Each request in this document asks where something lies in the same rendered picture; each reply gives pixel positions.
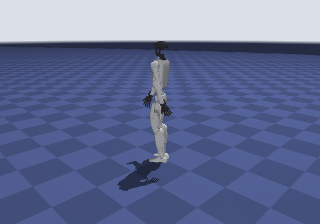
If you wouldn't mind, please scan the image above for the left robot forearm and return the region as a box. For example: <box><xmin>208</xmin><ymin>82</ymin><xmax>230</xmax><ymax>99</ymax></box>
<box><xmin>153</xmin><ymin>81</ymin><xmax>164</xmax><ymax>105</ymax></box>

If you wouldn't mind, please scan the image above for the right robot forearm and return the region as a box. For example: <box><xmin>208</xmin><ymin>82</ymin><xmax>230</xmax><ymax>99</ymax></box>
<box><xmin>150</xmin><ymin>87</ymin><xmax>156</xmax><ymax>96</ymax></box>

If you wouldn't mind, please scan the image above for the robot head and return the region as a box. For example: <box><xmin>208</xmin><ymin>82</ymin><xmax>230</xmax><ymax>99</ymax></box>
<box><xmin>154</xmin><ymin>41</ymin><xmax>168</xmax><ymax>60</ymax></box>

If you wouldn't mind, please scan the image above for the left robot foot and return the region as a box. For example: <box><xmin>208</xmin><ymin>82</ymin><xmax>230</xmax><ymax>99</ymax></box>
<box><xmin>149</xmin><ymin>156</ymin><xmax>168</xmax><ymax>163</ymax></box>

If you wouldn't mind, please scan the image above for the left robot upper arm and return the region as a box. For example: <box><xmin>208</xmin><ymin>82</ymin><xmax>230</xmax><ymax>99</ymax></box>
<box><xmin>150</xmin><ymin>61</ymin><xmax>161</xmax><ymax>84</ymax></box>

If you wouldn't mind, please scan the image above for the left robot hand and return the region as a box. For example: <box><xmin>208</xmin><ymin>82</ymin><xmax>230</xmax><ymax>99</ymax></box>
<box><xmin>160</xmin><ymin>99</ymin><xmax>172</xmax><ymax>116</ymax></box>

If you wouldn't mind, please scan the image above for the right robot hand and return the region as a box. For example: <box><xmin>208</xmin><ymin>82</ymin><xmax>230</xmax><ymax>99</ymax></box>
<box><xmin>143</xmin><ymin>91</ymin><xmax>153</xmax><ymax>107</ymax></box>

